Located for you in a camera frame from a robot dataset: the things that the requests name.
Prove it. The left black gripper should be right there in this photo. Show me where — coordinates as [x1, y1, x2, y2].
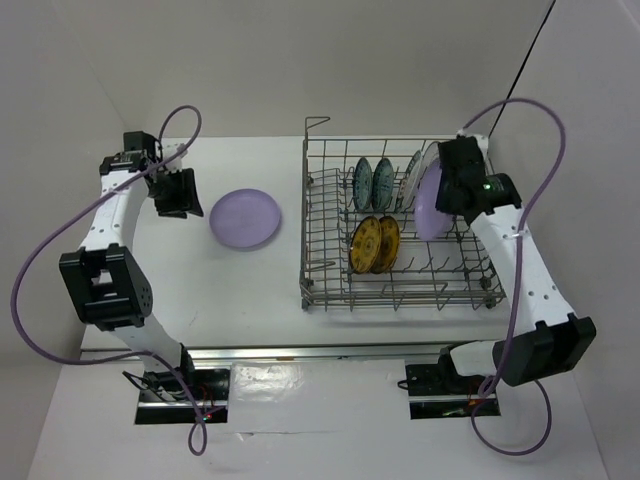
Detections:
[147, 167, 204, 219]

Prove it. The white plate with rings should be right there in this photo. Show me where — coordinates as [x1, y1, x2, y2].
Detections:
[421, 141, 439, 173]

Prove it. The purple plastic plate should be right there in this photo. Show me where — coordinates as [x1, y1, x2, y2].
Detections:
[209, 188, 282, 250]
[414, 160, 454, 241]

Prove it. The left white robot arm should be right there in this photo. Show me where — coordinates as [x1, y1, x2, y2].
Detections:
[59, 131, 203, 399]

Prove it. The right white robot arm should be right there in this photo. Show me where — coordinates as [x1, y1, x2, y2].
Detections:
[435, 136, 596, 392]

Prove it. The white plate floral rim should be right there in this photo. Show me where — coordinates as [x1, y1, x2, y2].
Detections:
[396, 150, 423, 212]

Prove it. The right blue patterned plate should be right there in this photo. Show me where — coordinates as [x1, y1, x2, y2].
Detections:
[371, 157, 394, 211]

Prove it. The blue patterned plate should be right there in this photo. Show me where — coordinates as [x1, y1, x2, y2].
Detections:
[352, 157, 373, 211]
[371, 157, 394, 211]

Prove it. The right yellow patterned plate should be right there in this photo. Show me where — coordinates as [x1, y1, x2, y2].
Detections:
[371, 216, 400, 274]

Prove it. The yellow patterned plate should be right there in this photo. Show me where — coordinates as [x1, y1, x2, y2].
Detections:
[349, 216, 381, 274]
[371, 216, 400, 274]

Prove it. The left blue patterned plate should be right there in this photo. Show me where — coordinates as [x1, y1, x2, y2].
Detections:
[352, 157, 373, 211]

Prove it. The left yellow patterned plate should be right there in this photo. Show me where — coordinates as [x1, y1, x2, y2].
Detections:
[349, 216, 381, 274]

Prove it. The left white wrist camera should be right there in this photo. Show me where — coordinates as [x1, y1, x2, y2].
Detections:
[161, 143, 188, 170]

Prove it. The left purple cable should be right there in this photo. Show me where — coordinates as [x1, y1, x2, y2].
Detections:
[9, 104, 221, 457]

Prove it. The purple cable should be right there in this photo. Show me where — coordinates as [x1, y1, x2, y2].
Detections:
[462, 97, 571, 456]
[9, 104, 221, 457]

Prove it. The grey wire dish rack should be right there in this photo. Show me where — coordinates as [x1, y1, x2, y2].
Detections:
[299, 116, 505, 310]

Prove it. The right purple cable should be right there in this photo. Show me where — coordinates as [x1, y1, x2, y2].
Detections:
[462, 97, 571, 456]

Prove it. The silver aluminium rail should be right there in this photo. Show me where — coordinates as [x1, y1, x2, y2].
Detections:
[79, 341, 501, 365]

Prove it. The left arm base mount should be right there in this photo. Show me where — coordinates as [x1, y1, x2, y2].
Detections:
[130, 367, 231, 425]

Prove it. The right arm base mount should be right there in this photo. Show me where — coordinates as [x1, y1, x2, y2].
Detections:
[397, 363, 501, 420]

